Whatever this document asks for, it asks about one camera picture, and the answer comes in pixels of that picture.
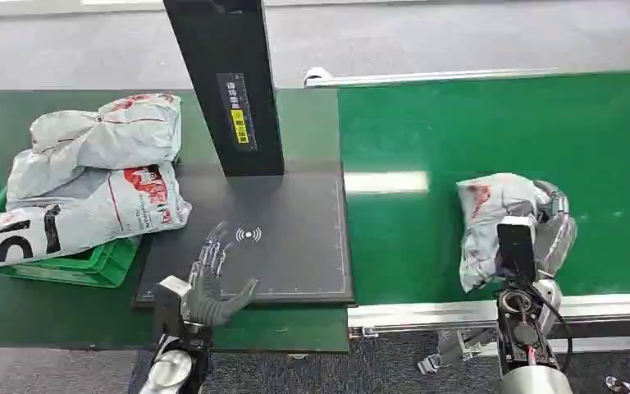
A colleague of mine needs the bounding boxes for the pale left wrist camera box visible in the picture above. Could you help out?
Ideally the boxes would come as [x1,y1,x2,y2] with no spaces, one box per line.
[159,275,192,298]

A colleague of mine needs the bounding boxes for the metal conveyor bracket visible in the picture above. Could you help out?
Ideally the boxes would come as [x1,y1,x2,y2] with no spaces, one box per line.
[417,330,482,377]

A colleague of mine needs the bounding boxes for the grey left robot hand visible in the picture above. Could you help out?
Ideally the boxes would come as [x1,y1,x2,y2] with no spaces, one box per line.
[180,221,261,328]

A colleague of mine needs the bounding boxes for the grey parcel bag red print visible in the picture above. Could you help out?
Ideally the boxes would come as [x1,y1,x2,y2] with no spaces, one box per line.
[7,93,184,204]

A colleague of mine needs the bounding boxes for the green conveyor belt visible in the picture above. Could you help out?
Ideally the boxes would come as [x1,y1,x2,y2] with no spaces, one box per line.
[337,70,630,307]

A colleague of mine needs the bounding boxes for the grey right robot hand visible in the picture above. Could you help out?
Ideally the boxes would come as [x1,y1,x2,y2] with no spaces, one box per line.
[532,179,578,280]

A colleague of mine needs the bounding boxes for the yellow sticker on post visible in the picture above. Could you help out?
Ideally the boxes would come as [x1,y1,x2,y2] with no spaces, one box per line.
[231,109,250,144]

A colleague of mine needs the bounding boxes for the black scanner base plate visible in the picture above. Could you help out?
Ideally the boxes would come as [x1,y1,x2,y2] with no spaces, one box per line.
[132,171,356,307]

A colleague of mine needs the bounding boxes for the small grey parcel bag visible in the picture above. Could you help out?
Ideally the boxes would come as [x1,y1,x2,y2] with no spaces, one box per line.
[456,172,553,294]

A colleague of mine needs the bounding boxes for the aluminium conveyor side rail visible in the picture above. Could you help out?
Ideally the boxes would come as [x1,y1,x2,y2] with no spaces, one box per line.
[346,292,630,334]
[303,66,630,89]

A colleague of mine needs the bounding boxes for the grey parcel bag black digits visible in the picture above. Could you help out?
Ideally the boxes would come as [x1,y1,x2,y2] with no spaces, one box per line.
[0,162,194,270]

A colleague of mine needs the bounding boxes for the black scanner post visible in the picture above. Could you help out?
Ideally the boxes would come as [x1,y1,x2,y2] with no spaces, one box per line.
[162,0,286,178]

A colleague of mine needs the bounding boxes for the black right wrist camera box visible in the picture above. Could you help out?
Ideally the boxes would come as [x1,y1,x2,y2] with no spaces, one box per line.
[496,215,538,284]

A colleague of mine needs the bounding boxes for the green plastic crate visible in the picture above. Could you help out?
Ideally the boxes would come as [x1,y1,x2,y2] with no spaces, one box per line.
[0,186,142,289]

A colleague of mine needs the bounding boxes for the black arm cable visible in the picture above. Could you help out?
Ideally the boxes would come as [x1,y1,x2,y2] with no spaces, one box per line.
[521,280,575,373]

